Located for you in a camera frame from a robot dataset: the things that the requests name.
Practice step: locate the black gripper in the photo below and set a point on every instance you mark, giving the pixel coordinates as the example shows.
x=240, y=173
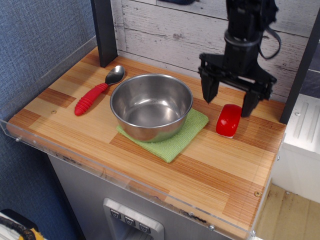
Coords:
x=239, y=68

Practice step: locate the red toy hotdog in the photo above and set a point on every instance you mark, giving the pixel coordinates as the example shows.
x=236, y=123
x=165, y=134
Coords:
x=228, y=120

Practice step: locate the stainless steel bowl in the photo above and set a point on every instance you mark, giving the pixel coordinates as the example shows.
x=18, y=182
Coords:
x=151, y=107

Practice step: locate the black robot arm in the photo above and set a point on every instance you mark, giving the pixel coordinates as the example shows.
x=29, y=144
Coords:
x=249, y=19

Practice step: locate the green cloth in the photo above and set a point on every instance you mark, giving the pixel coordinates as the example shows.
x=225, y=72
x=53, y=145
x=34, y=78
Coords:
x=169, y=149

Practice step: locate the white side cabinet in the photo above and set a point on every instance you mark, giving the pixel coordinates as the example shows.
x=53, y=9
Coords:
x=297, y=168

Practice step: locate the grey toy fridge cabinet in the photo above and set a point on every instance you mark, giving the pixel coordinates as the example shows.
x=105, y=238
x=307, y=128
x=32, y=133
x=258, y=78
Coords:
x=86, y=194

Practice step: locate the silver dispenser panel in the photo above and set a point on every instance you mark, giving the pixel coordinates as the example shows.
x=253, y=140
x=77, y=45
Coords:
x=128, y=224

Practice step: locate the clear acrylic table guard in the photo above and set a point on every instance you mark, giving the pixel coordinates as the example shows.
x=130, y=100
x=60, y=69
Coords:
x=214, y=180

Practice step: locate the yellow object at corner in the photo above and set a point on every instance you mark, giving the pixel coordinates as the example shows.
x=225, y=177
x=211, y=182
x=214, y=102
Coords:
x=31, y=234

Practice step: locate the dark right frame post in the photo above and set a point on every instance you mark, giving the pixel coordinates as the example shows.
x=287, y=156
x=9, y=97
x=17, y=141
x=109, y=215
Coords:
x=302, y=71

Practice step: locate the red handled metal spoon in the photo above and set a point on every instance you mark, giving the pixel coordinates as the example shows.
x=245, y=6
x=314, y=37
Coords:
x=115, y=76

